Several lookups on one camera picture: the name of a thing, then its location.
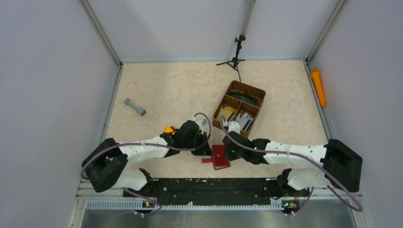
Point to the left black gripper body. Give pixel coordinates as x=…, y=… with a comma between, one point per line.
x=197, y=138

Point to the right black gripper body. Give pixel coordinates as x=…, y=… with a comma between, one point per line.
x=231, y=155

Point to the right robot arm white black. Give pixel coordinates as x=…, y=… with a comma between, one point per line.
x=333, y=163

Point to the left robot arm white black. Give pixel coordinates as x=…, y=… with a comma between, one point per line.
x=106, y=166

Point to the silver cards in basket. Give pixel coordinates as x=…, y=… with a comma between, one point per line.
x=244, y=120

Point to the gold card in basket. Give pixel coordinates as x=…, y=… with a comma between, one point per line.
x=227, y=112

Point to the yellow toy block car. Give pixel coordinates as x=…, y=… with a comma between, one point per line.
x=170, y=130

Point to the brown wicker divided basket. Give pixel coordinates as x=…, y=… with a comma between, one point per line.
x=240, y=106

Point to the black item in basket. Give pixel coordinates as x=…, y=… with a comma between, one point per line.
x=244, y=97

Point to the grey plastic connector piece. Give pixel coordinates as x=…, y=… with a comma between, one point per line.
x=139, y=110

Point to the black mini tripod stand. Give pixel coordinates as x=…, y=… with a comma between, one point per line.
x=235, y=61

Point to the orange flashlight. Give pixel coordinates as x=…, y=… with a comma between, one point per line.
x=315, y=76

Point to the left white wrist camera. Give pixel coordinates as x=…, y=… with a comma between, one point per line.
x=201, y=123

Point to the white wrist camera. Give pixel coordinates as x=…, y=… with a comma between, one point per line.
x=233, y=126
x=201, y=123

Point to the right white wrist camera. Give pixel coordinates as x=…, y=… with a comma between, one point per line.
x=233, y=126

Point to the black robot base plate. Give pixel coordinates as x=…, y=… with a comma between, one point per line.
x=218, y=191

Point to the white perforated cable duct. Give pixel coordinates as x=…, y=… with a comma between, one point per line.
x=136, y=204

